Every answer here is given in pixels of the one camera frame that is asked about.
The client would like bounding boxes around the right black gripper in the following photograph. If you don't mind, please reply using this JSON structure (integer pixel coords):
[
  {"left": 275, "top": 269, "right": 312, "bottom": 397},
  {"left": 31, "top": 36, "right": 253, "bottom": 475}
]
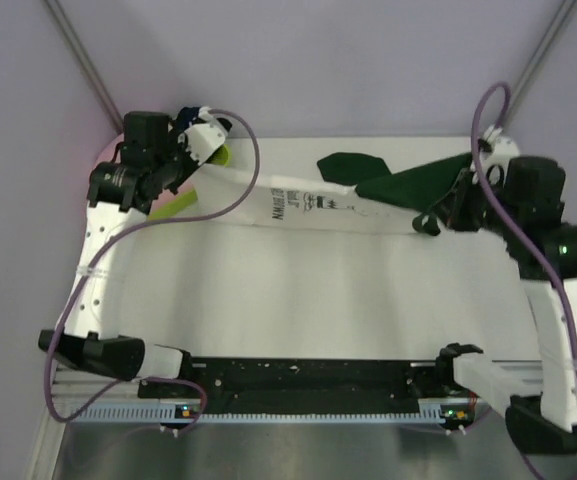
[{"left": 428, "top": 167, "right": 518, "bottom": 234}]

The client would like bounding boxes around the white and green t shirt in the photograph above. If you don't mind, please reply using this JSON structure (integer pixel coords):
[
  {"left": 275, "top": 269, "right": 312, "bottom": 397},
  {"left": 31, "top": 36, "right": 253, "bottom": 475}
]
[{"left": 118, "top": 165, "right": 537, "bottom": 361}]

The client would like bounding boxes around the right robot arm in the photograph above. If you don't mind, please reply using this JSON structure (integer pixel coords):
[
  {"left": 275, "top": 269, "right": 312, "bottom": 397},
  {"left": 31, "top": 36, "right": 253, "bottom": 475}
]
[{"left": 434, "top": 156, "right": 577, "bottom": 456}]

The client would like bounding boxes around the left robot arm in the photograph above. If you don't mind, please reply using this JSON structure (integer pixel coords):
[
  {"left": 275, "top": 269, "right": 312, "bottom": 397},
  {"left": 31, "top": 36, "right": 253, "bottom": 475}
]
[{"left": 38, "top": 107, "right": 230, "bottom": 397}]

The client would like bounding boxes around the pink t shirt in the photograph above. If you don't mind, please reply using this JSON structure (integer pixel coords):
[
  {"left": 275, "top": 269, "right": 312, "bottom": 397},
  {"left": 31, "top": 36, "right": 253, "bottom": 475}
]
[{"left": 95, "top": 135, "right": 124, "bottom": 164}]

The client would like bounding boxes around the navy blue t shirt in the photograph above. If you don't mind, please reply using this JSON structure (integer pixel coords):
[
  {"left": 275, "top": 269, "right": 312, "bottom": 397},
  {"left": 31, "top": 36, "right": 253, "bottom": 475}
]
[{"left": 174, "top": 107, "right": 202, "bottom": 131}]

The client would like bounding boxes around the lime green plastic basket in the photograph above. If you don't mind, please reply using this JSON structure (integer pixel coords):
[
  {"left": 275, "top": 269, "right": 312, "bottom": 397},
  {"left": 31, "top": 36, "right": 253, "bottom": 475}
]
[{"left": 147, "top": 145, "right": 231, "bottom": 220}]

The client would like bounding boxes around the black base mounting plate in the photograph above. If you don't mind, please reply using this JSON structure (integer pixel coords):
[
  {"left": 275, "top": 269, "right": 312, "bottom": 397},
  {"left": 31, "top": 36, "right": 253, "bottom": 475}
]
[{"left": 137, "top": 356, "right": 497, "bottom": 414}]

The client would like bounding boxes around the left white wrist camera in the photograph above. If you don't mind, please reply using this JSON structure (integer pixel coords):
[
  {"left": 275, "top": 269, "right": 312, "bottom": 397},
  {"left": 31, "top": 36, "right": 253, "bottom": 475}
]
[{"left": 181, "top": 106, "right": 232, "bottom": 165}]

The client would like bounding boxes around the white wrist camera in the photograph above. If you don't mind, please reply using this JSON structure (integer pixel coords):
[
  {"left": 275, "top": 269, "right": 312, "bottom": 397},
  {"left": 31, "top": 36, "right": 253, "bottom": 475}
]
[
  {"left": 478, "top": 125, "right": 520, "bottom": 175},
  {"left": 181, "top": 106, "right": 232, "bottom": 165}
]

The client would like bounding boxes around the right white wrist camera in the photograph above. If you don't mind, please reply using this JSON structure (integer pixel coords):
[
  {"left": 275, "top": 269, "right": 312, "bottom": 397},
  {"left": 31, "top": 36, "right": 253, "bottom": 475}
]
[{"left": 478, "top": 125, "right": 520, "bottom": 175}]

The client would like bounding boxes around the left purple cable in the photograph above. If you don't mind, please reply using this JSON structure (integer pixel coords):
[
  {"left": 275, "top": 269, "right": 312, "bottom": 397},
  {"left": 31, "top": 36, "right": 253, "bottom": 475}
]
[{"left": 45, "top": 107, "right": 261, "bottom": 435}]

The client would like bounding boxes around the left aluminium corner post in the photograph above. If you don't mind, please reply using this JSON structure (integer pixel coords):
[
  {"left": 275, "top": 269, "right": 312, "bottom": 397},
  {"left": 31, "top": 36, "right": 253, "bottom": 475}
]
[{"left": 40, "top": 0, "right": 123, "bottom": 133}]

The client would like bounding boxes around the aluminium corner post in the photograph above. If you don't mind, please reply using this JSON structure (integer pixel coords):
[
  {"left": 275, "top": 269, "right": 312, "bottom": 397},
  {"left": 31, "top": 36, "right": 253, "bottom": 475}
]
[
  {"left": 509, "top": 0, "right": 577, "bottom": 112},
  {"left": 40, "top": 0, "right": 123, "bottom": 133}
]

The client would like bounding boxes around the right aluminium corner post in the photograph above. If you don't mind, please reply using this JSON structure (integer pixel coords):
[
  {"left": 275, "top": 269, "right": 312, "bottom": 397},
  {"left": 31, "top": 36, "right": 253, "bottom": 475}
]
[{"left": 509, "top": 0, "right": 577, "bottom": 112}]

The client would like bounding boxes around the aluminium frame rail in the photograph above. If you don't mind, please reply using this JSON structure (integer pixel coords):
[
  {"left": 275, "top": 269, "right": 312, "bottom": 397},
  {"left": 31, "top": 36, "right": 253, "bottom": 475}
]
[{"left": 47, "top": 362, "right": 549, "bottom": 407}]

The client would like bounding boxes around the grey slotted cable duct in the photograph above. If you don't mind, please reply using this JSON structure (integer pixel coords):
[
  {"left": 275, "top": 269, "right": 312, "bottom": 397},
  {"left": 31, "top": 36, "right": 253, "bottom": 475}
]
[{"left": 74, "top": 403, "right": 473, "bottom": 426}]

